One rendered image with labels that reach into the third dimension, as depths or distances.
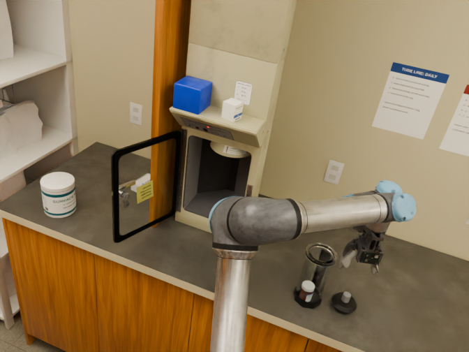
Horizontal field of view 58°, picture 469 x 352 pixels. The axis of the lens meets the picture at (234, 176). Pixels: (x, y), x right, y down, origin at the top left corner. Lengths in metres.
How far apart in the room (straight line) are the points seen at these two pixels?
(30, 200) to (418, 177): 1.67
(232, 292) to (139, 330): 1.00
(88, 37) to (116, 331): 1.40
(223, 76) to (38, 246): 1.10
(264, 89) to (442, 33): 0.70
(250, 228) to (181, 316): 0.92
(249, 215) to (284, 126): 1.05
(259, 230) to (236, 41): 0.72
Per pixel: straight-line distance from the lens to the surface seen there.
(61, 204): 1.87
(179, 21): 1.55
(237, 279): 1.06
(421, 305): 1.83
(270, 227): 0.94
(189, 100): 1.45
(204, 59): 1.51
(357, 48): 1.81
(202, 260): 1.70
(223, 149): 1.62
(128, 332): 2.07
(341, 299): 1.64
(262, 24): 1.41
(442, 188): 2.01
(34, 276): 2.20
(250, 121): 1.46
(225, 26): 1.46
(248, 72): 1.46
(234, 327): 1.08
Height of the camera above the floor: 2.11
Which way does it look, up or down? 32 degrees down
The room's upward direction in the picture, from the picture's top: 9 degrees clockwise
